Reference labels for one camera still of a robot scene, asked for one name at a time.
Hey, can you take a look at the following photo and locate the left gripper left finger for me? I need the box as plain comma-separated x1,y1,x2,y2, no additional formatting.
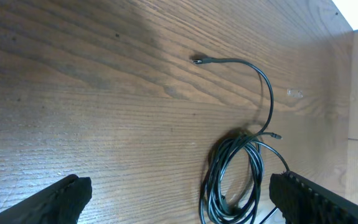
0,174,92,224

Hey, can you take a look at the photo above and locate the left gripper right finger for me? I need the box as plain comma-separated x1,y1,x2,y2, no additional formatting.
269,171,358,224

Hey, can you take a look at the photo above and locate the black USB cable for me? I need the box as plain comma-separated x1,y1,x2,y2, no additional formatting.
192,57,291,224

